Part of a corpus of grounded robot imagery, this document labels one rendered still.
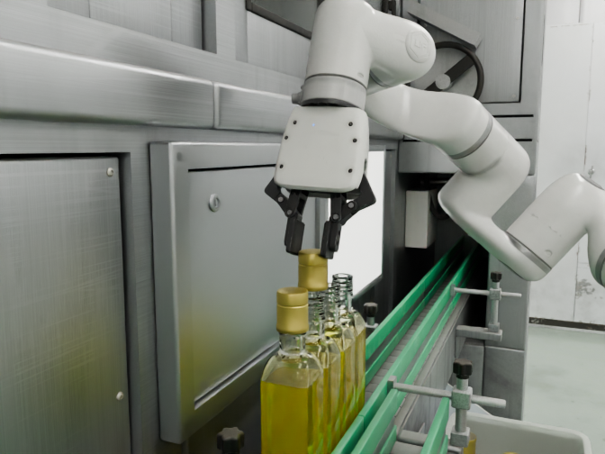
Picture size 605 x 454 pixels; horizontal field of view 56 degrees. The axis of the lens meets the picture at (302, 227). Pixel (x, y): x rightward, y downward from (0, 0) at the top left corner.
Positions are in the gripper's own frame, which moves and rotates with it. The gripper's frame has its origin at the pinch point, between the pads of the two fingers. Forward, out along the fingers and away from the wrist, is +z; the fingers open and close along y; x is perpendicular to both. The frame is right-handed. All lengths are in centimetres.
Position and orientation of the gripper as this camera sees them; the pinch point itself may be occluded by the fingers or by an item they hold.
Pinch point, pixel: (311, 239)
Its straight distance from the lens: 65.3
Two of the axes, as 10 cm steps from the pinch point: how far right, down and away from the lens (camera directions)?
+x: 3.4, 1.8, 9.2
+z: -1.5, 9.8, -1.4
